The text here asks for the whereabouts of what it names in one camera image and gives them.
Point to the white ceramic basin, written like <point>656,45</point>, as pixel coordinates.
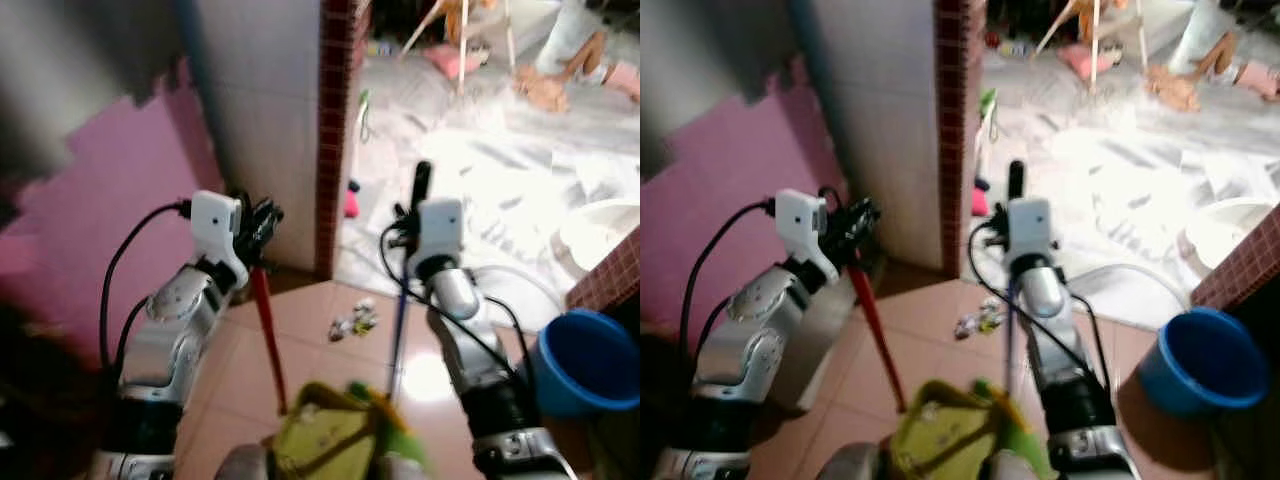
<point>1225,235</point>
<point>600,235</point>

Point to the green plastic toy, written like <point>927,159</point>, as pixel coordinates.
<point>362,105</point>
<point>988,100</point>

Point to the blue plastic bucket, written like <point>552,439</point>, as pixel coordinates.
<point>1200,365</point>
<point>585,365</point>

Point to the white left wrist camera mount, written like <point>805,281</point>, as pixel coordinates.
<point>215,225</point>
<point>800,220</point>

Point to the pink and blue object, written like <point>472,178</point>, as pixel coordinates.
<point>352,203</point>
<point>980,200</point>

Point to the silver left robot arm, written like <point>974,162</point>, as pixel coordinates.
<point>175,320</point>
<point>745,330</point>

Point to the crumpled silver foil wrappers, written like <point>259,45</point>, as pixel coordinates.
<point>980,320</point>
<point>355,322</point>

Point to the grey robot left foot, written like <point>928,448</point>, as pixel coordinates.
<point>240,465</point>
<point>850,465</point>

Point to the child in pink clothes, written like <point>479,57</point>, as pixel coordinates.
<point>1220,55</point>
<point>585,60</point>

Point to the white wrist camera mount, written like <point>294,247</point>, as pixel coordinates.
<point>215,225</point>
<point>1030,225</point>
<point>800,220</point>
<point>440,225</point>

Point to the wooden legged chair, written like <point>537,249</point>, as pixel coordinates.
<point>1097,40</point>
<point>462,40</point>

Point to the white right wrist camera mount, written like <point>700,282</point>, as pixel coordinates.
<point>440,225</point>
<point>1030,225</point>

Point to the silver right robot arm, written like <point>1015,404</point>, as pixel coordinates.
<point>460,295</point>
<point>1045,295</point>

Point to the pink pillow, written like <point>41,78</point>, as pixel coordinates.
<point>452,60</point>
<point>1088,60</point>

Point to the peach crumpled cloth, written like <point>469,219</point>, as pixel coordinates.
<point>543,90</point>
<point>1173,90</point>

